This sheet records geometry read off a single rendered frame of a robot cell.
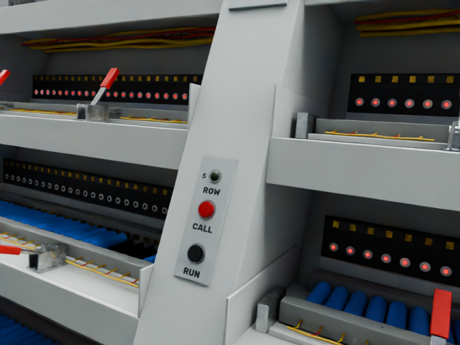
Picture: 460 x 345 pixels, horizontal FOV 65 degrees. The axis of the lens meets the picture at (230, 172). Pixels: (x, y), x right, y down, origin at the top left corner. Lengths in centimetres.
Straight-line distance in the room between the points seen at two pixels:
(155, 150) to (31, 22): 38
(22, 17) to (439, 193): 67
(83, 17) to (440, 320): 58
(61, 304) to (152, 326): 13
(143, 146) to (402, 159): 28
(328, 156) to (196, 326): 20
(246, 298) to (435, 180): 19
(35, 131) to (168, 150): 24
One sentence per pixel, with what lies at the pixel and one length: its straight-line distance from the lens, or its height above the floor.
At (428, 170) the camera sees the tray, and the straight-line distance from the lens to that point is 33.
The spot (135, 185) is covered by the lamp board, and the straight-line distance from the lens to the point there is 63.
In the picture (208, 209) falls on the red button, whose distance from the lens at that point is 35.
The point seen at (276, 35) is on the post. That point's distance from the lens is 40.
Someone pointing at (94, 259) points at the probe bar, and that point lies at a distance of 51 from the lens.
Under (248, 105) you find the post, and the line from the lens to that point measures 37.
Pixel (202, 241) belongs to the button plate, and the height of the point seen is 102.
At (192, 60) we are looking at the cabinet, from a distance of 72.
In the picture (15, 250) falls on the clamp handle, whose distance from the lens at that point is 50.
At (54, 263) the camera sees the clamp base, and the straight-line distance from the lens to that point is 53.
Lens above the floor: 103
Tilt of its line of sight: 10 degrees up
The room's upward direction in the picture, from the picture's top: 13 degrees clockwise
